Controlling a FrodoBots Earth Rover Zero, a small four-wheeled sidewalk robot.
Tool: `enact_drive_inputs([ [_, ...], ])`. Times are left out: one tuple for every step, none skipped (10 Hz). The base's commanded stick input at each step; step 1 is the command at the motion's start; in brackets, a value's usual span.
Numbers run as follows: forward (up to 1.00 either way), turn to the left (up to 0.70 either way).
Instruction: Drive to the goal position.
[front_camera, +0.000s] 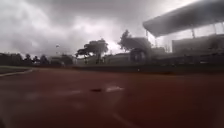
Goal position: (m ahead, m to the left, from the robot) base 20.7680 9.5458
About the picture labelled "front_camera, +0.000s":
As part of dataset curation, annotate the floodlight pole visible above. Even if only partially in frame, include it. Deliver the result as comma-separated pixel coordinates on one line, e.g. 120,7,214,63
54,43,61,58

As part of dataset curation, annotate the red running track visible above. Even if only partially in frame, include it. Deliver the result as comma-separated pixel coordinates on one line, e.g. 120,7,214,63
0,68,224,128

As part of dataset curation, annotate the green grass field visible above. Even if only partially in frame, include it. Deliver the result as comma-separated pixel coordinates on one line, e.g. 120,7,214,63
0,65,31,75

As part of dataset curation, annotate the pale concrete kerb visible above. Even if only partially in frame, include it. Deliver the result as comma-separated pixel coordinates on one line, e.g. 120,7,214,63
0,68,34,78

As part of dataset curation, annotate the grandstand with roof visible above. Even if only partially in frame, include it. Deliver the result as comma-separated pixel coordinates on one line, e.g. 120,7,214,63
142,0,224,64

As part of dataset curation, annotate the row of trees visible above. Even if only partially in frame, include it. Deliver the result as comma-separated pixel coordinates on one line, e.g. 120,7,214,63
0,52,74,67

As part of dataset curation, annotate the small tree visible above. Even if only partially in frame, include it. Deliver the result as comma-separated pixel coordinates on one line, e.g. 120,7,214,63
74,48,90,64

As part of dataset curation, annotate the dark grass strip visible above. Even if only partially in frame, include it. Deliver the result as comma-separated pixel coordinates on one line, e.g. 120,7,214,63
33,63,224,75

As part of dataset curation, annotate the dark tree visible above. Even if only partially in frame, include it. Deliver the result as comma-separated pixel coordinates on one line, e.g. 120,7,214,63
117,29,153,63

